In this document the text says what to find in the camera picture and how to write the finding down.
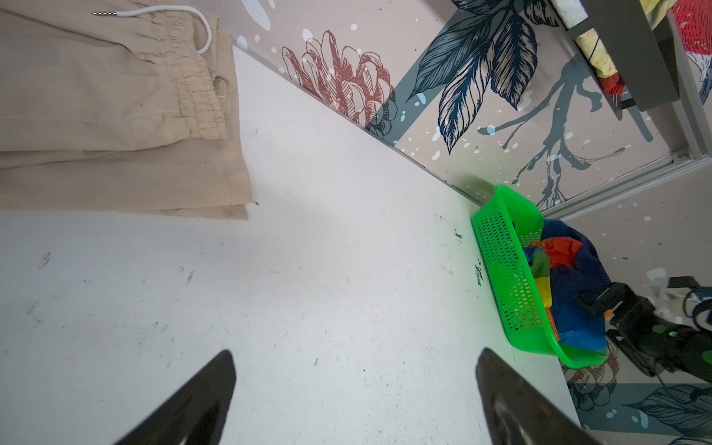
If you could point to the beige shorts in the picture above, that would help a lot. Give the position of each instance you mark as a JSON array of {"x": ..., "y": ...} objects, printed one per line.
[{"x": 120, "y": 106}]

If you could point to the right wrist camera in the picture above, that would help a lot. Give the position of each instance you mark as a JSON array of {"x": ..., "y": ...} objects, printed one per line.
[{"x": 675, "y": 298}]

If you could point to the green plastic basket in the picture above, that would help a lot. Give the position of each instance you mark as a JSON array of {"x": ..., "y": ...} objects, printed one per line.
[{"x": 505, "y": 225}]

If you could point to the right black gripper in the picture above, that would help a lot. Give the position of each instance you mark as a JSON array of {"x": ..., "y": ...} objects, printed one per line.
[{"x": 634, "y": 327}]

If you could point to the multicoloured shorts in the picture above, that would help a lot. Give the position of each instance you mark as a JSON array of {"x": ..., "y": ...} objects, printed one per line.
[{"x": 564, "y": 263}]

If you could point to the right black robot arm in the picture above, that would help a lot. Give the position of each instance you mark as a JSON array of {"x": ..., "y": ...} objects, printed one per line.
[{"x": 688, "y": 349}]

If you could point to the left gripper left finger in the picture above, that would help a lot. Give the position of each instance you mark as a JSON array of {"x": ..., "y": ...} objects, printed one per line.
[{"x": 196, "y": 413}]

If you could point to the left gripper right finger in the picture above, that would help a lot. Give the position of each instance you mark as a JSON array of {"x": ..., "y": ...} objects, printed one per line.
[{"x": 516, "y": 413}]

